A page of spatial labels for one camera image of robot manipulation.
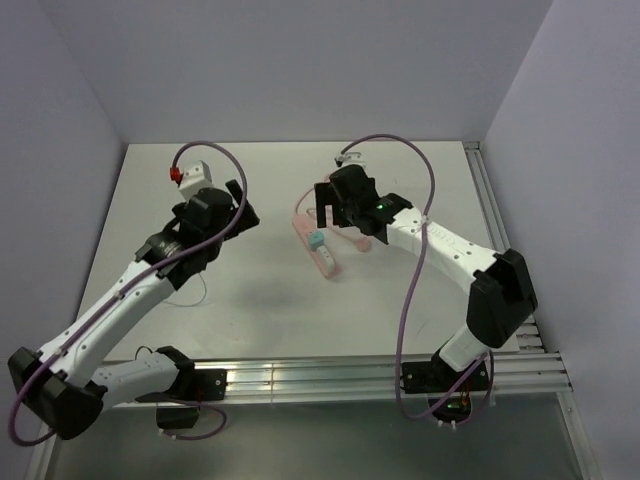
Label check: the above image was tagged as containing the teal plug adapter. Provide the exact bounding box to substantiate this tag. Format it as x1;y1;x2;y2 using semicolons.
307;230;325;252

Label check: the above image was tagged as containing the thin white cable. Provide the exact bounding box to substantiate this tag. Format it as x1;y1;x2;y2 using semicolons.
164;272;211;309

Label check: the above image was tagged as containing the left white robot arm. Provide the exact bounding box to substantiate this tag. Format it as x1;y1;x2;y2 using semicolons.
8;180;259;440

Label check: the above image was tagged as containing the pink power strip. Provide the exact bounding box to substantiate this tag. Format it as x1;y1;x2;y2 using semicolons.
292;214;340;279

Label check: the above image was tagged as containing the pink power strip cable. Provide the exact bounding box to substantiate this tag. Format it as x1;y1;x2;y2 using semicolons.
294;184;372;252

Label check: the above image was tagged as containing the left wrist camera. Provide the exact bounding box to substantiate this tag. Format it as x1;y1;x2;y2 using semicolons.
178;161;214;201

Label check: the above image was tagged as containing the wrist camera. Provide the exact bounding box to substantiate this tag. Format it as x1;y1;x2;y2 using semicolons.
178;161;214;201
334;151;366;169

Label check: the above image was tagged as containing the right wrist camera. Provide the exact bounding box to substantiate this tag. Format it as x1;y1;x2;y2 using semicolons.
334;151;366;169

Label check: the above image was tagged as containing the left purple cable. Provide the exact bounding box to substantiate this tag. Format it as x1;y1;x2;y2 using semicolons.
8;140;247;447

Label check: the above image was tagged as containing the purple cable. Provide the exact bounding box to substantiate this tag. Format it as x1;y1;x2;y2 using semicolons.
342;133;496;426
8;140;247;447

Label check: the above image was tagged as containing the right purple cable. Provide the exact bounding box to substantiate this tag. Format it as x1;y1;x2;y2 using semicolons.
342;133;496;426

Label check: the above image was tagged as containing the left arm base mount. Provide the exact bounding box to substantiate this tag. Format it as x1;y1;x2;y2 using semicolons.
155;369;228;441

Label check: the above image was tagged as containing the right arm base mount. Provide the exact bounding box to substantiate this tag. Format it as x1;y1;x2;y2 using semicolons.
400;360;491;422

